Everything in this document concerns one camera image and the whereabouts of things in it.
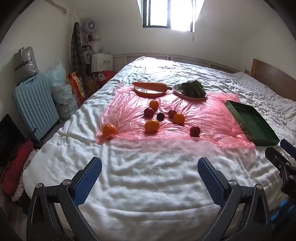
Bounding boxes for white quilt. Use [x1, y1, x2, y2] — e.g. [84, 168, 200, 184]
[22, 56, 296, 232]

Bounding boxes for striped hanging scarf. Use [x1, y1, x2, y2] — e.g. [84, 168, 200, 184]
[70, 22, 86, 78]

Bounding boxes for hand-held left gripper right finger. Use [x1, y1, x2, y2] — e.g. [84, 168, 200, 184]
[197, 157, 271, 241]

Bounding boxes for green rectangular tray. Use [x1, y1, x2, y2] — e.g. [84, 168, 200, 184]
[225, 100, 280, 146]

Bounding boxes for orange round plate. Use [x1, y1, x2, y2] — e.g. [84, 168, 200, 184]
[134, 86, 167, 97]

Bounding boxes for orange printed sack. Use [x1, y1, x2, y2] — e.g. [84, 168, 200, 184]
[67, 71, 85, 106]

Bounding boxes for round steel plate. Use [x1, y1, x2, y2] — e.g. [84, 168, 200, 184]
[172, 84, 208, 100]

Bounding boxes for grey printed bag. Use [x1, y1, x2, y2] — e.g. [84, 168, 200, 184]
[13, 46, 39, 80]

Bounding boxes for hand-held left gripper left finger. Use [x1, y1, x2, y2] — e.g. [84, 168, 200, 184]
[26, 157, 102, 241]

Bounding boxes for white cardboard box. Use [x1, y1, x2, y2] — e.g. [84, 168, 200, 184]
[91, 53, 114, 73]

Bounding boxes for red clothing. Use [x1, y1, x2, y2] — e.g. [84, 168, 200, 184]
[2, 140, 34, 196]

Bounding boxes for window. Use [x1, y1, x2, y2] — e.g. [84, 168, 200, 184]
[136, 0, 206, 32]

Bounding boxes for clear plastic bag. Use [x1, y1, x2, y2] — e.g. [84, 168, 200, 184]
[45, 57, 67, 91]
[52, 83, 79, 120]

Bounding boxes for light blue suitcase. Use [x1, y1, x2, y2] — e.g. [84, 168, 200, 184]
[13, 72, 63, 143]

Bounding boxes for wooden headboard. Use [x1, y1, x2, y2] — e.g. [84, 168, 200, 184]
[245, 58, 296, 102]

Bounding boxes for white panelled bed rail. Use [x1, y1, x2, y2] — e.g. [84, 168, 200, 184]
[113, 53, 240, 73]

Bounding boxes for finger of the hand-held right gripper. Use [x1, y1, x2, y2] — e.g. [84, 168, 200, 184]
[280, 138, 296, 159]
[265, 146, 296, 178]

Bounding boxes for green bok choy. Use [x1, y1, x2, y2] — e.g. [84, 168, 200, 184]
[180, 80, 207, 97]

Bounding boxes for white wall pipe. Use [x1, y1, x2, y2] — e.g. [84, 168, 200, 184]
[45, 0, 68, 15]

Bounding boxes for black flat object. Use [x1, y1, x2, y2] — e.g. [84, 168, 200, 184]
[0, 113, 25, 167]

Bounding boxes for pink plastic sheet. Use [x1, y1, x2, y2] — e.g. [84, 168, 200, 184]
[96, 80, 256, 149]

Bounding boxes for cooking oil bottles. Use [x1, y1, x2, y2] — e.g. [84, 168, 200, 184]
[85, 74, 102, 98]

